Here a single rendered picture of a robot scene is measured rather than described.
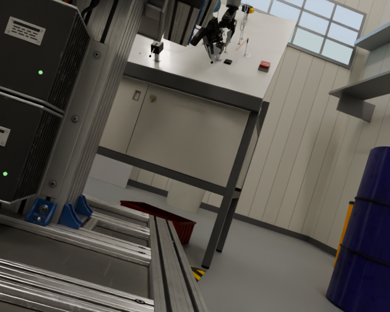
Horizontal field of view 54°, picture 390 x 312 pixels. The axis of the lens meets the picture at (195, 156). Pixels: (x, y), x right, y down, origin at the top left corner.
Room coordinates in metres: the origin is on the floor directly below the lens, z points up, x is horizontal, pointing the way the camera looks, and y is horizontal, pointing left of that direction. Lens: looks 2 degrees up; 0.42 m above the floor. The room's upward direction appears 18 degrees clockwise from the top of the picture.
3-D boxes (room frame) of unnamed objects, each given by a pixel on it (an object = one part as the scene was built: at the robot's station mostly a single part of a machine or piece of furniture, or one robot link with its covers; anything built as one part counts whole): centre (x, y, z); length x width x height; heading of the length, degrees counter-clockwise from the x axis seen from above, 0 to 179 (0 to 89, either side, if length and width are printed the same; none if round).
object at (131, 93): (2.05, 0.61, 0.60); 0.55 x 0.02 x 0.39; 78
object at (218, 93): (1.98, 0.35, 0.83); 1.18 x 0.06 x 0.06; 78
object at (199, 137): (1.94, 0.07, 0.60); 0.55 x 0.03 x 0.39; 78
